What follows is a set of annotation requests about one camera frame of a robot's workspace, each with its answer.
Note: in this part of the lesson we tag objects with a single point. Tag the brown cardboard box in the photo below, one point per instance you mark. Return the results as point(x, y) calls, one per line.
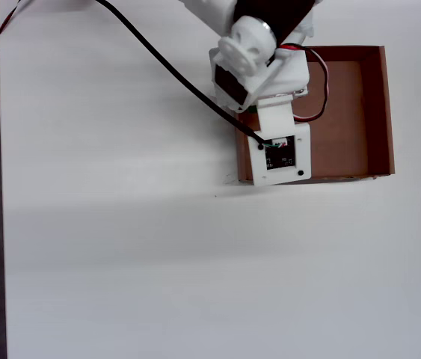
point(344, 131)

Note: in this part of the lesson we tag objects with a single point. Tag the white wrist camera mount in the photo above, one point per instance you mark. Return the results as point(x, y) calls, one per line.
point(271, 119)

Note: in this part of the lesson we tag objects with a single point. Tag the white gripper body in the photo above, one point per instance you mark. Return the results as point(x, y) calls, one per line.
point(295, 79)

